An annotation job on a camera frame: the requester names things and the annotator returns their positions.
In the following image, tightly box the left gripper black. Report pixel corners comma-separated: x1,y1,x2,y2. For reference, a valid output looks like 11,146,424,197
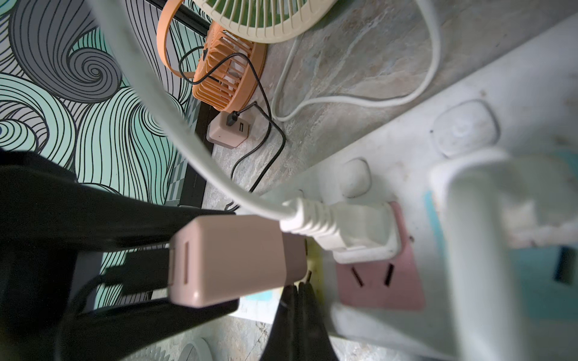
1,151,239,360

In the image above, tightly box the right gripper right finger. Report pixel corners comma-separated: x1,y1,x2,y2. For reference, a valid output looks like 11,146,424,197
297,283,338,361

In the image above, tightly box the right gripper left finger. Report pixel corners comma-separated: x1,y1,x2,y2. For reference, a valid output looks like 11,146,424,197
260,285,299,361

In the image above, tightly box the pink USB adapter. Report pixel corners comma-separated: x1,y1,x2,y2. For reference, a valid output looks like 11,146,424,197
168,215,308,308

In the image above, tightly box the white power strip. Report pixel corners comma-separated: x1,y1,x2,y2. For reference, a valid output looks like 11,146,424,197
265,16,577,360

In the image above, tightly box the cream round desk fan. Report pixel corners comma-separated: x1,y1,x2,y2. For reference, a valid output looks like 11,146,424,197
195,0,337,44

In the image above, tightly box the pink adapter on table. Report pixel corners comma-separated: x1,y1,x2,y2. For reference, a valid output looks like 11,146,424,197
206,112,251,149

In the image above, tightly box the white fan power cable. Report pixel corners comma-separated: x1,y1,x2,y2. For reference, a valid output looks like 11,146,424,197
87,0,578,361

